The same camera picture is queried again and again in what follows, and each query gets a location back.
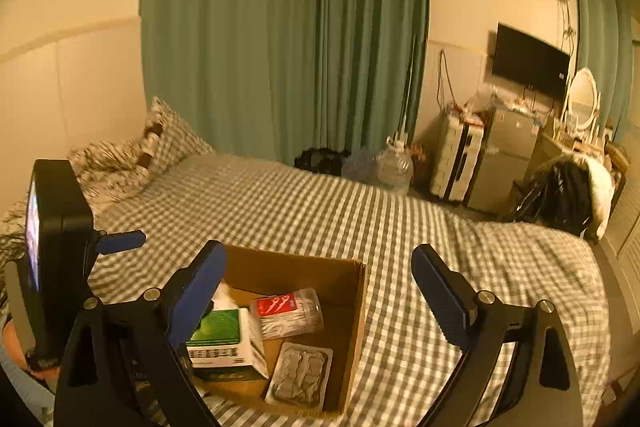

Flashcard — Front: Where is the narrow green curtain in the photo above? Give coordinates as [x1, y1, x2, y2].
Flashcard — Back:
[315, 0, 431, 154]

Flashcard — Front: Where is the green and white carton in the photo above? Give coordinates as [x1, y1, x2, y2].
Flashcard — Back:
[186, 307, 271, 382]

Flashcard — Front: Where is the green curtain beside mirror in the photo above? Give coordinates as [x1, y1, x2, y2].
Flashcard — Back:
[572, 0, 637, 144]

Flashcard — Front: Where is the brown striped cushion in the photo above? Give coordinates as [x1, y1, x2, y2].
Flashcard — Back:
[142, 119, 164, 168]

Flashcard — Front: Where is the clear water jug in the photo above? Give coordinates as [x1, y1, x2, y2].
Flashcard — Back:
[375, 134, 415, 196]

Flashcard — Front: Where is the clear cotton swab container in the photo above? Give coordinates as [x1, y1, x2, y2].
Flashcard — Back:
[250, 288, 325, 340]

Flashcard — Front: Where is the grey plastic wrapped packet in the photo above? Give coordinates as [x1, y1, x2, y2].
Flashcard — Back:
[264, 341, 334, 408]

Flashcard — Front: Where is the white oval mirror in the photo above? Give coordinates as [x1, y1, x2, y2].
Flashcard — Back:
[562, 68, 601, 140]

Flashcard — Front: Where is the brown cardboard box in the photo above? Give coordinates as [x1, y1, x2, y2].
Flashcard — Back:
[192, 244, 367, 414]

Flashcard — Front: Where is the grey mini fridge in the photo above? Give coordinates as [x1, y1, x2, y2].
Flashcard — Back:
[467, 104, 542, 214]

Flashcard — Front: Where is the white suitcase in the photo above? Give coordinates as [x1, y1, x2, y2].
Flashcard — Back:
[431, 109, 486, 204]

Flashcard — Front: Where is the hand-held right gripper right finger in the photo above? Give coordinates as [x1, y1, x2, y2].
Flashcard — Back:
[411, 243, 586, 427]

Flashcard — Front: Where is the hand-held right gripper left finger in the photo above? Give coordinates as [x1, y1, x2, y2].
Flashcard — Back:
[54, 240, 229, 427]

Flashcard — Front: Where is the wooden dressing table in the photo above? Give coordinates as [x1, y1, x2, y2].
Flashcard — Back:
[524, 127, 632, 188]

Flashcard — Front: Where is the checkered bed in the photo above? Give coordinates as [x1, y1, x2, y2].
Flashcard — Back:
[0, 152, 613, 427]

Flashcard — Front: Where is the wide green curtain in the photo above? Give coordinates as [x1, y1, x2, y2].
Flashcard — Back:
[141, 0, 322, 165]

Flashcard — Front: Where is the zebra striped blanket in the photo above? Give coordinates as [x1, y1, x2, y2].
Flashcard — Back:
[67, 139, 151, 204]

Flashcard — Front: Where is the white fluffy garment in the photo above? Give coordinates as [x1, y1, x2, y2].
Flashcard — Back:
[575, 154, 615, 239]

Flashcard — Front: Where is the black wall television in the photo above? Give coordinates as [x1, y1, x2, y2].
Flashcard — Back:
[492, 23, 571, 99]

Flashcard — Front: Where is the black plastic bag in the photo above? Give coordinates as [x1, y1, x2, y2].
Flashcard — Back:
[510, 157, 594, 236]

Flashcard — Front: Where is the white crumpled tissue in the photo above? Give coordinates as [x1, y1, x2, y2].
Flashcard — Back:
[210, 283, 242, 311]

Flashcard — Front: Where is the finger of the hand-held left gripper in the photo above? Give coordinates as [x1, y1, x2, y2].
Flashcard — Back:
[96, 229, 147, 256]

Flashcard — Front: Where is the checkered pillow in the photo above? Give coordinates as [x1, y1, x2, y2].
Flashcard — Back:
[145, 96, 217, 176]

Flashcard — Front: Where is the wall cable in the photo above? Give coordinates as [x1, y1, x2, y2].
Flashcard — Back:
[437, 49, 452, 108]

